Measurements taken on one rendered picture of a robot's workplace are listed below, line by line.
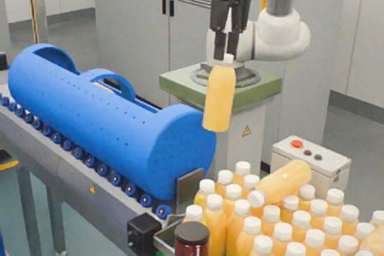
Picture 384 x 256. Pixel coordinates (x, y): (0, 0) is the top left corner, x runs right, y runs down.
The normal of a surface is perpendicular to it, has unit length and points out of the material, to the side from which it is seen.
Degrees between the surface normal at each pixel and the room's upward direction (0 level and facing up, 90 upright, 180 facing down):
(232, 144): 90
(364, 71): 90
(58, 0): 90
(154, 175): 90
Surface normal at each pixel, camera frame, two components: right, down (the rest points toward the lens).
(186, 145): 0.62, 0.33
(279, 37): -0.11, 0.60
